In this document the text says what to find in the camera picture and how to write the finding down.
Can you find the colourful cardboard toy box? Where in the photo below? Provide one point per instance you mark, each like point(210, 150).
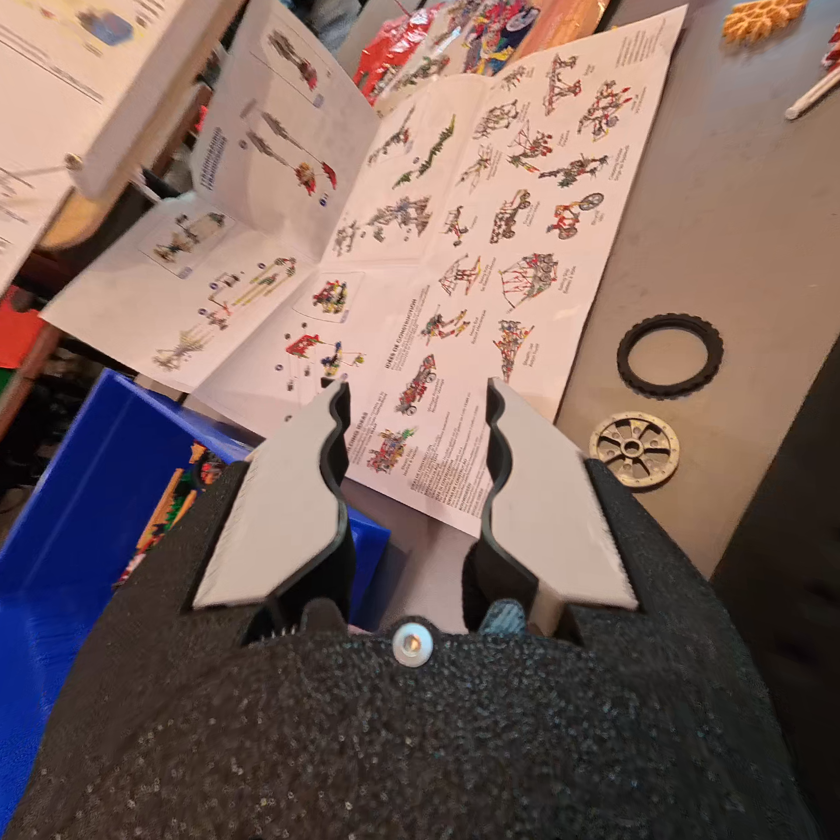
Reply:
point(499, 33)

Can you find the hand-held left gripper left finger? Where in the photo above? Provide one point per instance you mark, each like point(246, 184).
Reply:
point(275, 512)

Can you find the white printed board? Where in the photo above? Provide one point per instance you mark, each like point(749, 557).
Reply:
point(98, 65)

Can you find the pile of colourful toy pieces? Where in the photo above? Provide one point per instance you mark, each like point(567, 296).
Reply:
point(170, 499)

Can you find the white plastic rod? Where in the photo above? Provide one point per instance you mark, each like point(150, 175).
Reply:
point(810, 96)

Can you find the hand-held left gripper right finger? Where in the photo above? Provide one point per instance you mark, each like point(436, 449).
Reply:
point(551, 518)

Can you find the black rubber toy tire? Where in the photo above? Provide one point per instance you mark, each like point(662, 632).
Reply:
point(625, 358)

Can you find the grey plastic toy wheel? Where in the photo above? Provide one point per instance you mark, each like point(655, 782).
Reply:
point(643, 453)

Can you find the yellow snowflake connector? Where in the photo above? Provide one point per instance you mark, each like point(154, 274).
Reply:
point(764, 16)

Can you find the red toy connector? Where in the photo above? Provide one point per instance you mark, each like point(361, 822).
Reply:
point(833, 56)

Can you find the white printed instruction sheet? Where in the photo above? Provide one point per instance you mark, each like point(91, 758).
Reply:
point(459, 197)

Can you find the blue plastic parts bin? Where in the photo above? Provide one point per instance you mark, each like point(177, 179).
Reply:
point(65, 558)

